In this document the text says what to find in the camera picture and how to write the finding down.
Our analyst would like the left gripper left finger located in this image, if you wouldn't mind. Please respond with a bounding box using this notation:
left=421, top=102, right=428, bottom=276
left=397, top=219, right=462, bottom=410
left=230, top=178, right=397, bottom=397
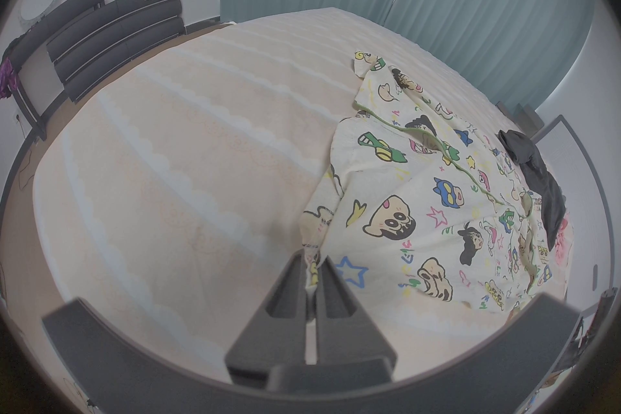
left=225, top=252, right=311, bottom=387

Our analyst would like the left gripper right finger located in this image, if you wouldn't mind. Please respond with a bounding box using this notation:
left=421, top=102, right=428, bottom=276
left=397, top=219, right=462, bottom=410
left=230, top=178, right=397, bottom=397
left=315, top=256, right=398, bottom=384

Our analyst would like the white printed pyjama top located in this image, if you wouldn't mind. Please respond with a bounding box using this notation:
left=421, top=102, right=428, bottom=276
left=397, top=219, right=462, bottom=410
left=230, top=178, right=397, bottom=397
left=298, top=49, right=560, bottom=314

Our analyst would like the bed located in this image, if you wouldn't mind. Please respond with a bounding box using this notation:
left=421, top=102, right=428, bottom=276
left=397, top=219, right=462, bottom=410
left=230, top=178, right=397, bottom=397
left=31, top=6, right=613, bottom=371

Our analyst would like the pink garment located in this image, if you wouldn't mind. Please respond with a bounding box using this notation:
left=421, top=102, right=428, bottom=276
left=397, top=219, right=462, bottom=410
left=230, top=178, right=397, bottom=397
left=552, top=217, right=572, bottom=265

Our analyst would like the dark grey shirt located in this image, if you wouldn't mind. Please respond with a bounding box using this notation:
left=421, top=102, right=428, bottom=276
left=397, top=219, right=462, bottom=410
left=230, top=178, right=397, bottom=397
left=498, top=129, right=569, bottom=249

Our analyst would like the brown bedside table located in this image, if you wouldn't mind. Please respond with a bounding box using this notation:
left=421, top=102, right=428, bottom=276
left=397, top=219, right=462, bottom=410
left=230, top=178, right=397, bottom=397
left=496, top=100, right=552, bottom=142

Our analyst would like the purple bag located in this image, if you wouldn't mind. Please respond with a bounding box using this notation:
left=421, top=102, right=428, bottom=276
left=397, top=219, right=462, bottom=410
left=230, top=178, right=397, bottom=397
left=0, top=56, right=21, bottom=100

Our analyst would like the dark grey desk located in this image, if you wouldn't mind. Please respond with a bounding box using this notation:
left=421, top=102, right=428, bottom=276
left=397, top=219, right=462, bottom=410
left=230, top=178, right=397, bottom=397
left=0, top=0, right=110, bottom=142

